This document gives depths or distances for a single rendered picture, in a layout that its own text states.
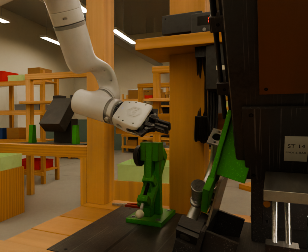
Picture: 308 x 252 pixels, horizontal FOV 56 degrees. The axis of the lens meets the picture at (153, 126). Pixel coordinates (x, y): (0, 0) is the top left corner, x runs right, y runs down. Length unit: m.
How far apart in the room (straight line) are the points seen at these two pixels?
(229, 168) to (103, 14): 0.88
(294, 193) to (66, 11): 0.68
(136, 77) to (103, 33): 10.36
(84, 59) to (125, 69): 11.02
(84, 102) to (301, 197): 0.67
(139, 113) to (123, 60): 11.13
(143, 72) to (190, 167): 10.53
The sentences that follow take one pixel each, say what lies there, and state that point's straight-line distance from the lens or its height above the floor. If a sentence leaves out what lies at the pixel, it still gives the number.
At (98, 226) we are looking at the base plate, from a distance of 1.03.
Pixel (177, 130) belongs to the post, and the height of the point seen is 1.21.
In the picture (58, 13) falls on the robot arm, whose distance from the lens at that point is 0.86.
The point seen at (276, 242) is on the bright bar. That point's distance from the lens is 0.66.
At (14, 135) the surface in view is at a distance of 6.52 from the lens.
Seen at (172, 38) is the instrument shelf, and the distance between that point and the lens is 1.05.
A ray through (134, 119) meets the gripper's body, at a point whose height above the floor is 1.25.
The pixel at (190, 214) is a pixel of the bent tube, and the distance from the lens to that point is 0.82.
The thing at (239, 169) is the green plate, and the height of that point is 1.13.
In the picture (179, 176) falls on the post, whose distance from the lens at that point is 1.15.
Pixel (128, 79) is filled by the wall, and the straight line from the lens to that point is 11.77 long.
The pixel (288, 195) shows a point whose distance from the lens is 0.54.
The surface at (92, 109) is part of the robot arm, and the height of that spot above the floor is 1.28.
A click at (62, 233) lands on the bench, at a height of 0.88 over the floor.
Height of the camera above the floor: 1.25
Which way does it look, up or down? 1 degrees down
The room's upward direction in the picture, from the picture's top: straight up
